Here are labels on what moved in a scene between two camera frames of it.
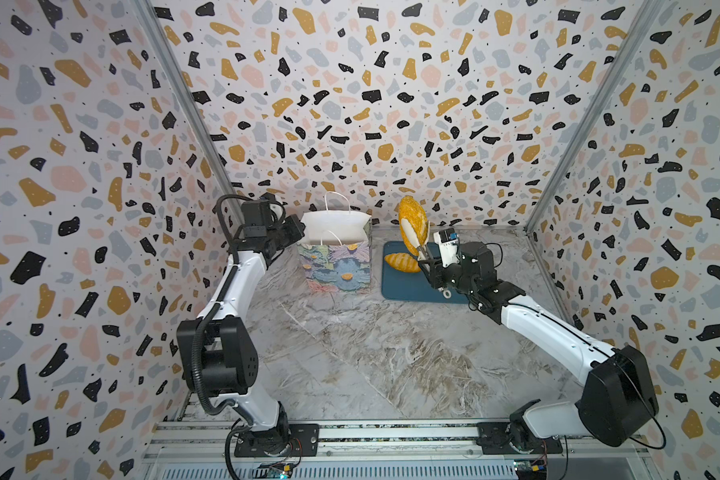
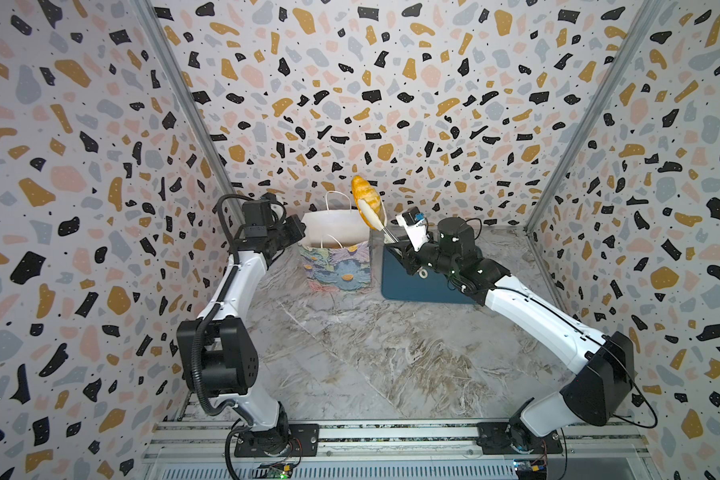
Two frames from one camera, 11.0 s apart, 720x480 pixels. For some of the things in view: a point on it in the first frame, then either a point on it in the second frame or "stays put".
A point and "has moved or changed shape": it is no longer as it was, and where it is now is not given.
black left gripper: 290,222 stays put
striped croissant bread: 402,262 has moved or changed shape
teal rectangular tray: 404,286 stays put
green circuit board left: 277,471 stays put
